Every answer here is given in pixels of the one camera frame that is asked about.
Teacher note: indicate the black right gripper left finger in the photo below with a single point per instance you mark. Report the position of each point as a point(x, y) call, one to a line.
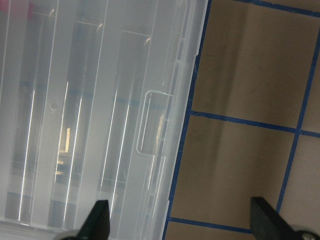
point(97, 224)

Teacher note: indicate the clear plastic box lid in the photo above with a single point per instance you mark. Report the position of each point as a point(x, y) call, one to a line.
point(93, 96)

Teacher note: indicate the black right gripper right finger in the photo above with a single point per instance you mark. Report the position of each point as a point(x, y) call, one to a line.
point(267, 224)

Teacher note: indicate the red block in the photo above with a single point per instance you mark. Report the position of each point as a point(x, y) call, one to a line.
point(18, 9)

